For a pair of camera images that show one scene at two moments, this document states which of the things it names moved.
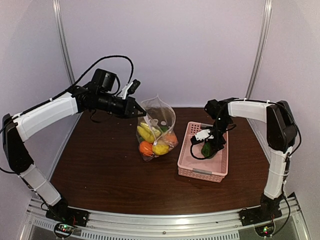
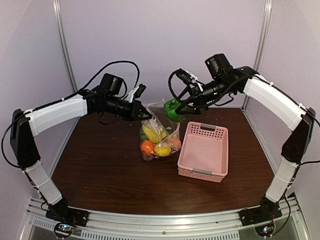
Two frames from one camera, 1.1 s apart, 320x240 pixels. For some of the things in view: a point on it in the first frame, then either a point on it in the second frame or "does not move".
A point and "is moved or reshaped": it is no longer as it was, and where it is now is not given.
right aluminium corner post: x=261 y=48 does not move
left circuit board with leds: x=63 y=230 does not move
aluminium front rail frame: x=168 y=223 does not move
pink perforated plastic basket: x=214 y=169 does not move
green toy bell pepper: x=206 y=150 → x=170 y=106
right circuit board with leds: x=265 y=230 does not move
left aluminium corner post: x=59 y=21 does not move
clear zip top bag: x=155 y=131 is moved or reshaped
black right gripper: x=216 y=144 → x=198 y=100
